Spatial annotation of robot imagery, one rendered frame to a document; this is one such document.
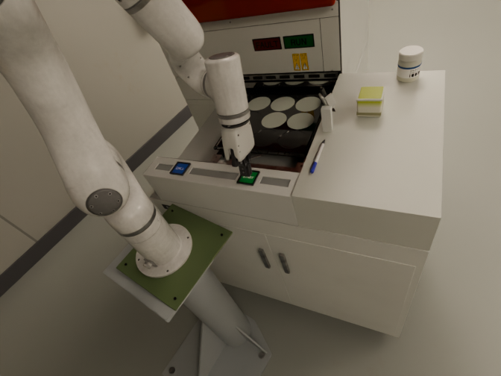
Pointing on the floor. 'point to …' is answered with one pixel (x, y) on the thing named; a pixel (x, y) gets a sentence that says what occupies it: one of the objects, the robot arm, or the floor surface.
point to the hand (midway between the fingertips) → (245, 168)
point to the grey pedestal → (206, 328)
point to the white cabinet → (317, 268)
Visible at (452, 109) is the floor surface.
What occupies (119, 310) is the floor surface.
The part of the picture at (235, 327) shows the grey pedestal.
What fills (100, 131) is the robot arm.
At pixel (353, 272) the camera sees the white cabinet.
